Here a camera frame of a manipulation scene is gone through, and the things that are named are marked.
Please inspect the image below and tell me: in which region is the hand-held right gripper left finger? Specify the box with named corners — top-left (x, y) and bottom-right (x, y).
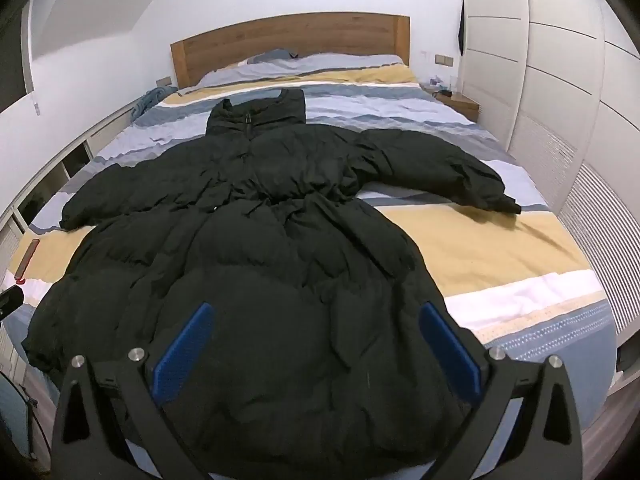
top-left (52, 302), bottom-right (216, 480)

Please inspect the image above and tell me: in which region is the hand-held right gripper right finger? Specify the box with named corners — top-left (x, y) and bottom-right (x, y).
top-left (419, 302), bottom-right (584, 480)

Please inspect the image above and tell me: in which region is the black puffer coat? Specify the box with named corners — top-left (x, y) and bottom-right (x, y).
top-left (22, 87), bottom-right (522, 480)

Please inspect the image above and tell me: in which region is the red flat object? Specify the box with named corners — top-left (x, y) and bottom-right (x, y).
top-left (15, 238), bottom-right (40, 281)

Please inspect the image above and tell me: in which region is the striped bed cover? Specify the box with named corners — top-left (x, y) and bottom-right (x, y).
top-left (10, 50), bottom-right (619, 480)

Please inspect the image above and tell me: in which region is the white low shelf cabinet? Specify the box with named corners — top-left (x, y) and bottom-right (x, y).
top-left (0, 105), bottom-right (137, 286)

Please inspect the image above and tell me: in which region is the blue crumpled cloth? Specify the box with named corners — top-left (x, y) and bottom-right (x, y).
top-left (131, 86), bottom-right (177, 119)

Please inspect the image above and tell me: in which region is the wooden nightstand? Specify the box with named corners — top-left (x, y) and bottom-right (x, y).
top-left (424, 85), bottom-right (481, 122)

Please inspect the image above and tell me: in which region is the blue-grey pillow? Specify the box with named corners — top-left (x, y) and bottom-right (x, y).
top-left (247, 48), bottom-right (302, 64)

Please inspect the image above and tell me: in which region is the white wardrobe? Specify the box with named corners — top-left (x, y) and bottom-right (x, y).
top-left (459, 0), bottom-right (640, 376)

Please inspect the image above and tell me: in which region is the wooden headboard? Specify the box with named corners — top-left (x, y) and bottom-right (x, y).
top-left (170, 12), bottom-right (412, 88)

